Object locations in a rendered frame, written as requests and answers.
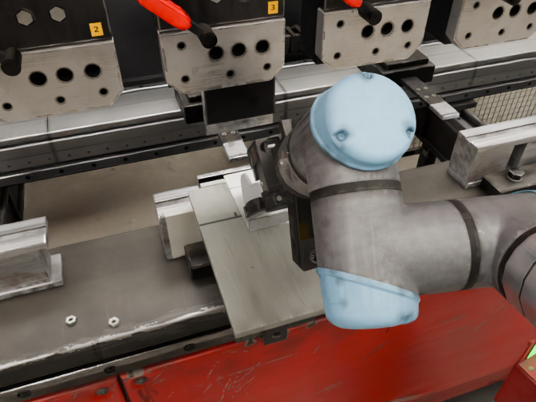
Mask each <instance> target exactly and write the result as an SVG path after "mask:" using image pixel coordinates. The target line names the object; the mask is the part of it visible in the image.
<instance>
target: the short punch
mask: <svg viewBox="0 0 536 402"><path fill-rule="evenodd" d="M201 95H202V103H203V119H204V121H205V125H206V133H207V136H208V135H212V134H217V133H221V132H229V131H234V130H239V129H243V128H251V127H256V126H260V125H265V124H272V123H273V114H275V76H274V77H273V78H272V79H271V80H270V81H262V82H256V83H251V84H246V85H237V86H231V87H226V88H221V89H212V90H207V91H202V92H201Z"/></svg>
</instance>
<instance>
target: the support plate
mask: <svg viewBox="0 0 536 402"><path fill-rule="evenodd" d="M188 197H189V199H190V202H191V206H192V209H193V211H194V214H195V218H196V221H197V223H198V226H199V224H203V223H209V222H213V221H216V220H220V219H227V218H230V217H234V216H235V215H234V212H236V213H237V215H241V213H240V211H239V209H238V207H237V204H236V202H235V200H234V198H233V196H232V194H231V191H230V189H229V187H228V186H227V183H222V184H218V185H214V186H210V187H203V188H199V189H195V190H191V191H188ZM199 230H200V233H201V235H202V238H203V243H204V246H205V248H206V251H207V255H208V258H209V260H210V263H211V267H212V270H213V272H214V275H215V279H216V281H217V284H218V288H219V292H220V294H221V297H222V300H223V304H224V306H225V309H226V312H227V316H228V318H229V321H230V324H231V328H232V331H233V334H234V338H235V339H236V338H240V337H245V336H247V335H251V334H253V333H258V332H262V331H264V330H268V329H272V328H275V327H279V326H281V325H286V324H289V323H292V322H296V321H300V320H303V319H306V318H309V317H314V316H317V315H320V314H323V313H325V308H324V303H323V298H322V293H321V284H320V279H319V275H318V274H317V273H316V268H315V269H312V270H307V271H303V270H302V269H301V268H300V267H299V266H298V265H297V264H296V263H295V262H294V261H293V258H292V249H291V240H290V224H289V223H285V224H282V225H278V226H275V227H269V228H266V229H262V230H259V231H253V232H249V231H248V229H247V227H246V224H245V222H244V220H243V218H242V217H240V218H236V219H229V220H226V221H222V222H218V223H212V224H208V225H205V226H201V227H200V226H199Z"/></svg>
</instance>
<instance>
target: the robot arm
mask: <svg viewBox="0 0 536 402"><path fill-rule="evenodd" d="M278 127H279V129H280V133H281V134H277V135H272V136H268V137H266V138H261V139H257V140H254V142H253V143H252V145H251V146H250V147H249V149H248V150H247V155H248V159H249V161H250V167H251V169H252V172H253V174H254V180H255V181H259V180H260V183H256V184H252V182H251V181H250V178H249V177H248V175H247V174H246V173H242V174H241V177H240V182H241V187H242V197H243V202H244V205H243V207H242V211H243V214H244V216H245V217H246V218H248V219H254V218H257V217H258V216H260V215H262V214H264V213H266V212H272V211H279V210H282V209H286V208H288V215H289V224H290V240H291V249H292V258H293V261H294V262H295V263H296V264H297V265H298V266H299V267H300V268H301V269H302V270H303V271H307V270H312V269H315V268H316V273H317V274H318V275H319V279H320V284H321V293H322V298H323V303H324V308H325V315H326V317H327V319H328V320H329V321H330V323H332V324H333V325H335V326H337V327H339V328H342V329H378V328H386V327H393V326H397V325H405V324H408V323H411V322H413V321H414V320H415V319H417V318H418V316H419V302H420V295H427V294H439V293H446V292H452V291H460V290H472V289H480V288H488V287H491V288H495V289H496V290H497V291H498V292H499V293H500V294H501V295H502V296H503V297H504V298H505V299H506V300H507V301H508V302H509V303H510V304H511V305H512V306H513V307H514V308H515V309H516V310H517V311H518V312H519V313H520V314H521V315H522V316H524V318H525V319H526V320H528V322H529V323H531V324H532V325H533V326H534V327H535V328H536V190H525V191H516V192H514V193H511V194H506V195H490V196H481V197H473V198H464V199H447V200H439V201H430V202H422V203H404V199H403V193H402V187H401V182H400V174H399V169H398V163H397V161H398V160H399V159H400V158H401V156H402V155H403V154H404V153H405V152H406V151H407V150H408V148H409V146H410V145H411V142H412V139H413V136H414V133H415V130H416V115H415V112H414V108H413V106H412V103H411V101H410V100H409V98H408V96H407V94H406V93H405V92H404V90H403V89H402V88H401V87H400V86H399V85H397V84H396V83H395V82H394V81H391V80H390V79H388V78H387V77H384V76H381V75H379V74H375V73H366V72H362V73H354V74H351V75H348V76H347V77H344V78H342V79H341V80H339V81H338V82H337V83H336V84H335V85H334V86H333V87H332V88H330V89H328V90H326V91H324V92H323V93H322V94H321V95H320V96H319V97H318V98H317V99H316V100H315V101H314V103H313V105H312V107H311V109H310V110H309V111H308V112H307V113H306V114H305V115H304V116H302V117H299V118H296V119H288V120H281V122H280V123H279V124H278ZM276 138H277V139H278V140H277V139H276ZM272 139H273V140H272ZM253 149H254V152H255V155H256V160H255V161H254V159H253V156H252V152H251V151H252V150H253Z"/></svg>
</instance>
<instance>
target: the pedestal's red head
mask: <svg viewBox="0 0 536 402"><path fill-rule="evenodd" d="M535 343H536V336H535V337H533V338H532V339H530V340H529V341H528V342H527V345H528V346H527V348H526V350H525V352H524V353H523V354H522V356H521V358H520V359H519V361H518V362H516V363H515V364H514V366H513V368H512V369H511V371H510V373H509V374H508V376H507V377H506V379H505V380H504V382H503V383H502V386H501V387H500V389H499V390H498V392H497V393H496V395H495V397H494V400H495V401H496V402H536V353H535V354H534V355H533V356H531V357H529V358H527V359H526V357H527V355H528V354H529V352H530V351H531V349H532V348H533V346H534V344H535ZM525 359H526V360H525Z"/></svg>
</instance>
